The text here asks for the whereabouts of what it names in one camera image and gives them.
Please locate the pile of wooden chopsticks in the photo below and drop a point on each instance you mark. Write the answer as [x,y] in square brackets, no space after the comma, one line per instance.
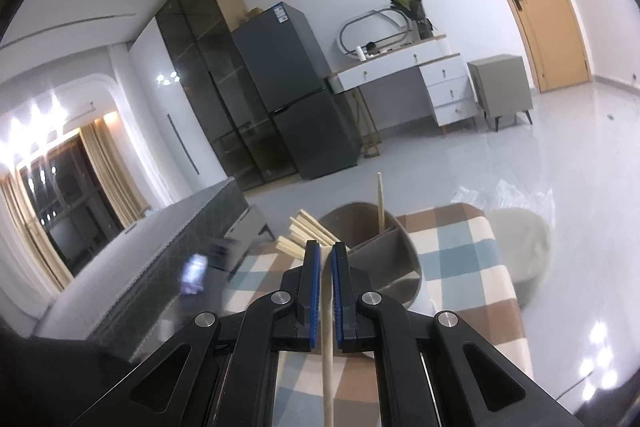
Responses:
[307,227]

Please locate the white wardrobe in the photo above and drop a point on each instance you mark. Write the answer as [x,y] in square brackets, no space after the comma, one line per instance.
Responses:
[165,122]

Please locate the dark glass cabinet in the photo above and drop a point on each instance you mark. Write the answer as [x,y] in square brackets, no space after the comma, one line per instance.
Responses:
[200,57]

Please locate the white dressing table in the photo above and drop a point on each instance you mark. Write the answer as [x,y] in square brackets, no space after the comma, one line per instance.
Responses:
[445,77]

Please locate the pale wooden chopstick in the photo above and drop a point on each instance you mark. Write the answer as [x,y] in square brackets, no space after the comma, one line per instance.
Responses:
[328,382]
[381,207]

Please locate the grey nightstand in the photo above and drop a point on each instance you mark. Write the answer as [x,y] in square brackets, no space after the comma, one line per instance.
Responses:
[500,87]

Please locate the grey round pouf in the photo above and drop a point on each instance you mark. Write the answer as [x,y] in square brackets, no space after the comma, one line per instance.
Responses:
[525,247]

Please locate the wooden stool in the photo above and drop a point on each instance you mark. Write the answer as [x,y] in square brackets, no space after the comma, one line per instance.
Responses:
[372,151]

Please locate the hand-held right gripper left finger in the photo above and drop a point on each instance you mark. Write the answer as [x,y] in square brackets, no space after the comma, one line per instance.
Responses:
[314,302]

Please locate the dark grey fridge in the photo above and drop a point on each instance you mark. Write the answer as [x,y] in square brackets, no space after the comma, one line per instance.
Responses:
[290,97]

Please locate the small cardboard box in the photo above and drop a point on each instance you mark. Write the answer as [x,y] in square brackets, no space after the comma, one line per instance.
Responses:
[255,13]

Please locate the beige curtain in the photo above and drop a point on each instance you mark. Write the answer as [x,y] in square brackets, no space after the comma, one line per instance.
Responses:
[30,237]
[110,167]

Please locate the grey quilted bed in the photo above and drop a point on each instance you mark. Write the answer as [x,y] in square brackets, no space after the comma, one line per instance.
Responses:
[150,267]

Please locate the clear plastic sheet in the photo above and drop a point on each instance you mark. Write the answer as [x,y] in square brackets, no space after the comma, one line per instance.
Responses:
[500,197]

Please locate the checked blue brown rug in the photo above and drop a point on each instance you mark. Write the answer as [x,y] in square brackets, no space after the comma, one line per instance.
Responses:
[465,277]

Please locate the dark window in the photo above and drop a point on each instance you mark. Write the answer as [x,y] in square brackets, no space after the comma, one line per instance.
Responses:
[70,207]

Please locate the oval table mirror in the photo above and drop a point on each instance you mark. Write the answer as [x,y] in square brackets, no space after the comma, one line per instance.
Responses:
[375,29]

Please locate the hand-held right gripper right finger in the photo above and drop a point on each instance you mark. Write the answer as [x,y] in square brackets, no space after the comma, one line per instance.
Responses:
[339,302]

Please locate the white utensil holder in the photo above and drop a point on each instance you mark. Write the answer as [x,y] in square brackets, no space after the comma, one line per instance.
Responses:
[385,257]

